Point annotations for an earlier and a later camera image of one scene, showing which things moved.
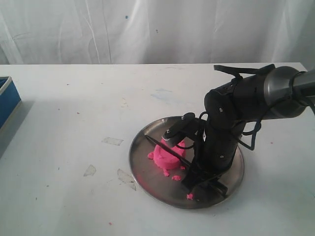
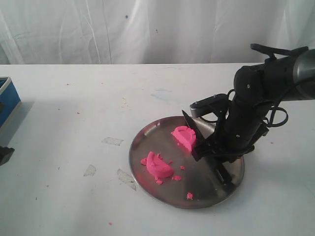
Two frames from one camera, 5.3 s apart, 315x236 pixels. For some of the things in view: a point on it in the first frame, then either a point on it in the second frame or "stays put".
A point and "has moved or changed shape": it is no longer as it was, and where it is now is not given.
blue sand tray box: (10, 100) stays put
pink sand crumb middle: (176, 177) stays put
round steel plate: (168, 190) stays put
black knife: (170, 150) has moved or changed shape
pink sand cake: (165, 160) -> (157, 166)
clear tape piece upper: (112, 141) stays put
